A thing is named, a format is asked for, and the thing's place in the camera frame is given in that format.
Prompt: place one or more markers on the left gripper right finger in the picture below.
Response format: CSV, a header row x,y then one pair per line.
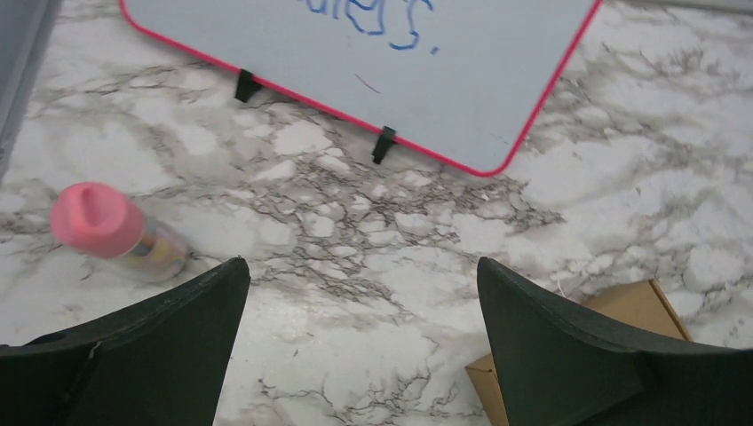
x,y
561,363

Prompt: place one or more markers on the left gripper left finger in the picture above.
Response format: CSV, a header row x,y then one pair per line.
x,y
161,361

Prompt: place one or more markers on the brown cardboard box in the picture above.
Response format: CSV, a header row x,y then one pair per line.
x,y
641,304

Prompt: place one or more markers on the pink capped small bottle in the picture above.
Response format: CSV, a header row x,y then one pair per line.
x,y
102,222

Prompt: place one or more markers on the right black whiteboard foot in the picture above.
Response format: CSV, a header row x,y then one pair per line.
x,y
385,141

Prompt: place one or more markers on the black whiteboard foot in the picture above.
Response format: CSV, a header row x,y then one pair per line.
x,y
246,86
385,141

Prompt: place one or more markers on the left black whiteboard foot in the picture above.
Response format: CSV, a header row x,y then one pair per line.
x,y
246,86

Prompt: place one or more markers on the pink framed whiteboard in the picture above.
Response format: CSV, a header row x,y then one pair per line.
x,y
461,81

